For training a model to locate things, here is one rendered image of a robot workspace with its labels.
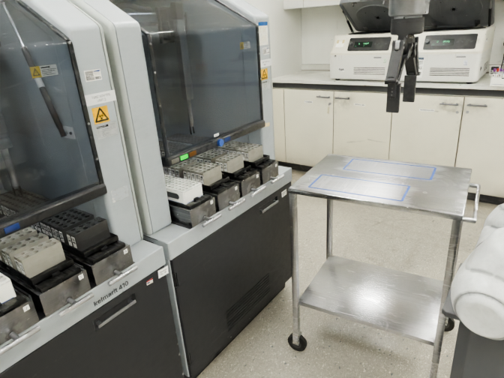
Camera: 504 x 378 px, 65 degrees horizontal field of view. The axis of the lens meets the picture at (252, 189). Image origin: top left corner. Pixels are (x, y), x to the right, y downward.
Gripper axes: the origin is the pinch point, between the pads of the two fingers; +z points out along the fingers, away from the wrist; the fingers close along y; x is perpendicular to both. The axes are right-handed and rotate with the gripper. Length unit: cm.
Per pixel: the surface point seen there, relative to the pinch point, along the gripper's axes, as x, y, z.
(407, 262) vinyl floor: 20, 113, 120
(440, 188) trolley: -5, 39, 38
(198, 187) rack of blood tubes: 70, -7, 34
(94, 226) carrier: 74, -49, 32
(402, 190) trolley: 5.9, 31.5, 37.9
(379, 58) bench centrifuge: 81, 219, 11
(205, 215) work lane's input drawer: 66, -9, 45
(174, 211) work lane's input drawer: 75, -16, 42
